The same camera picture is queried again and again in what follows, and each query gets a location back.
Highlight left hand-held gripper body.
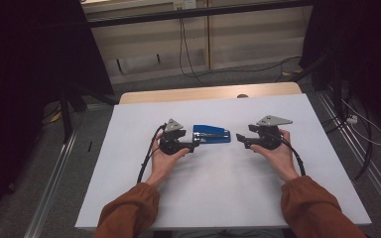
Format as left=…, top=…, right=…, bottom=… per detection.
left=159, top=118, right=184, bottom=156

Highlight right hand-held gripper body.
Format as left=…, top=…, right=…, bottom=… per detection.
left=254, top=115, right=294, bottom=152

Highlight blue stapler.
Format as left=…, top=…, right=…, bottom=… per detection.
left=191, top=124, right=232, bottom=145

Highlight person's left hand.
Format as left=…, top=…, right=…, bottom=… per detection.
left=145, top=130, right=191, bottom=187

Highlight person's right hand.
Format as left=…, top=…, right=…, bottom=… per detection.
left=249, top=128, right=301, bottom=183

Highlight white table mat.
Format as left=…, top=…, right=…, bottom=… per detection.
left=74, top=93, right=372, bottom=231

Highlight person's grey trousers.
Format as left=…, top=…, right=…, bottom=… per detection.
left=172, top=228, right=284, bottom=238

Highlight black stand legs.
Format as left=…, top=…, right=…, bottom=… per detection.
left=59, top=82, right=120, bottom=145

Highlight black horizontal bar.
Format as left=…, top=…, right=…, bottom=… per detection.
left=87, top=0, right=314, bottom=29

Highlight black curtain with stand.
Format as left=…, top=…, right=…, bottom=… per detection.
left=299, top=0, right=381, bottom=140

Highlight large black curtain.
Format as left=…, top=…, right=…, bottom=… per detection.
left=0, top=0, right=115, bottom=226

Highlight left hand-held gripper black cable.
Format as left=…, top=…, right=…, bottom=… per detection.
left=136, top=123, right=168, bottom=184

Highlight black floor cable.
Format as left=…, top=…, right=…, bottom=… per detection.
left=207, top=56, right=302, bottom=83

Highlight black hanging cables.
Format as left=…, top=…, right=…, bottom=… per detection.
left=178, top=8, right=212, bottom=87

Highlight thick black looped cable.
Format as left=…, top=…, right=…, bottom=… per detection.
left=321, top=98, right=375, bottom=181

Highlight thin white cable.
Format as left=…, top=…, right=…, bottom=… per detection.
left=341, top=98, right=381, bottom=147

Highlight aluminium floor rail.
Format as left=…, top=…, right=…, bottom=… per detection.
left=316, top=90, right=381, bottom=216
left=23, top=128, right=80, bottom=238

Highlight white wall socket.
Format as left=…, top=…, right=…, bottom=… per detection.
left=173, top=0, right=197, bottom=10

